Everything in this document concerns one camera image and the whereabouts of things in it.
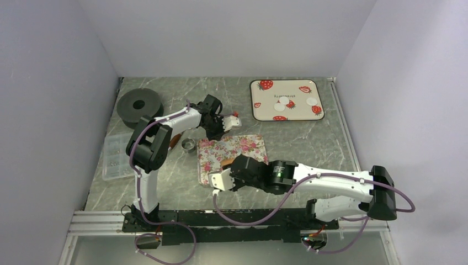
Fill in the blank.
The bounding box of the floral print tray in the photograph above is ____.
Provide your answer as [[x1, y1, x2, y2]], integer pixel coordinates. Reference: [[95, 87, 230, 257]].
[[196, 134, 268, 186]]

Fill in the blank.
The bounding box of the wooden rolling pin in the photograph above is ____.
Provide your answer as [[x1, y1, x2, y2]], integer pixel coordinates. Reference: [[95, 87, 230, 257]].
[[220, 158, 235, 170]]

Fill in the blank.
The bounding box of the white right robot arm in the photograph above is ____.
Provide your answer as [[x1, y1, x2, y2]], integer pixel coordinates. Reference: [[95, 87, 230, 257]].
[[222, 155, 397, 229]]

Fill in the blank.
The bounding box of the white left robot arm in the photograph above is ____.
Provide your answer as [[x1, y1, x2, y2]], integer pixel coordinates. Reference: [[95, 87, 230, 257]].
[[126, 94, 228, 232]]

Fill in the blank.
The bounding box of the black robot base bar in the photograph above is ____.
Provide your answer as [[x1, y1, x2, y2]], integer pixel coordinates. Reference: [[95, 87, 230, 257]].
[[122, 208, 339, 246]]

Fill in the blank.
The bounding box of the strawberry print tray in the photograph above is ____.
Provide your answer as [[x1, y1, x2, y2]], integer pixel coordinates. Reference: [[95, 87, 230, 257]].
[[249, 79, 325, 121]]

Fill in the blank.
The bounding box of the round white wrapper left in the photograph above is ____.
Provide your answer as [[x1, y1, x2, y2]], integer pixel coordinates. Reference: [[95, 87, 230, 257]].
[[274, 103, 286, 112]]

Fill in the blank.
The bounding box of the round white wrapper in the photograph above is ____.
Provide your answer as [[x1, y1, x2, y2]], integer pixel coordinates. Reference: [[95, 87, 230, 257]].
[[274, 103, 286, 112], [278, 96, 290, 105], [306, 97, 318, 106]]

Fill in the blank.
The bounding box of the round white wrapper middle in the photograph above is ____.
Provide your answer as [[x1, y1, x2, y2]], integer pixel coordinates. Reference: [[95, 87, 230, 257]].
[[278, 96, 290, 105]]

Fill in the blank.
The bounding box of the black filament spool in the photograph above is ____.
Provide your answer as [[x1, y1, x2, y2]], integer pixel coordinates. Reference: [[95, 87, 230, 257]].
[[116, 88, 164, 129]]

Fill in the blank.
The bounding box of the round white wrapper right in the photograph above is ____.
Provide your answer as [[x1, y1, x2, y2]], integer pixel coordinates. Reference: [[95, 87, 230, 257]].
[[306, 97, 318, 106]]

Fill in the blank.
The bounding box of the clear plastic parts box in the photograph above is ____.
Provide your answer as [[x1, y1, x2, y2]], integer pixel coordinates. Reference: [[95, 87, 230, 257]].
[[102, 132, 134, 181]]

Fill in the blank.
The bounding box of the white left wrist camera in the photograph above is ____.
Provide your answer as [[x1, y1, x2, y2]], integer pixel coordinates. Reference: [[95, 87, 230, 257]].
[[222, 112, 242, 132]]

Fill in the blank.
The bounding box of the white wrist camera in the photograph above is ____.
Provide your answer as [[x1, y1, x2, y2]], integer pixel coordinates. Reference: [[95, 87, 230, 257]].
[[222, 112, 242, 132], [208, 168, 235, 191]]

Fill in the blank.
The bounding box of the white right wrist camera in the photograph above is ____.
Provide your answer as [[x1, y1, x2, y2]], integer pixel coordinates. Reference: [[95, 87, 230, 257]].
[[208, 168, 235, 191]]

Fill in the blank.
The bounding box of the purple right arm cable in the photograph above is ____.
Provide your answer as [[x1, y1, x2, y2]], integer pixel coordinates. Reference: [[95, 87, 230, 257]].
[[212, 172, 417, 256]]

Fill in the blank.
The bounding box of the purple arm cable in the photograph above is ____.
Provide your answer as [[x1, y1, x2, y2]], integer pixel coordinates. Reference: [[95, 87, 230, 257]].
[[212, 172, 417, 256], [129, 98, 198, 265]]

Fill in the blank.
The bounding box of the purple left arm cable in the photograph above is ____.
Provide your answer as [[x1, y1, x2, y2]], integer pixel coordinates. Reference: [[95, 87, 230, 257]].
[[129, 98, 198, 265]]

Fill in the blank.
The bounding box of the aluminium frame rail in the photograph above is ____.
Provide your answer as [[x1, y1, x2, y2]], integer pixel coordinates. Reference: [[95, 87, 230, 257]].
[[67, 211, 124, 236]]

